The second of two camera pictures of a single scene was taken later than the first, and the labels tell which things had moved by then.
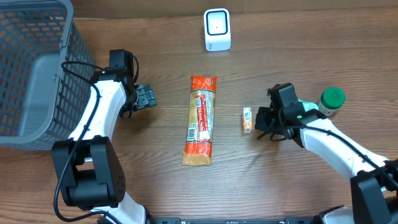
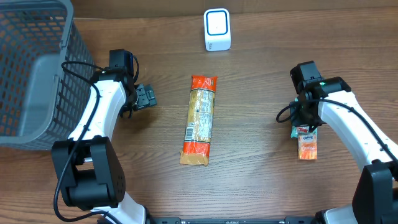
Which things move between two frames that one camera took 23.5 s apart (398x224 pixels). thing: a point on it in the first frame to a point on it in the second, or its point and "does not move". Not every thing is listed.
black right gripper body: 263,118 to 305,121
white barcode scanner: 217,29 does not move
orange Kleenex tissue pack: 247,120 to 307,147
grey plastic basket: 46,68 does not move
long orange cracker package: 197,150 does not move
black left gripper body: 147,97 does not move
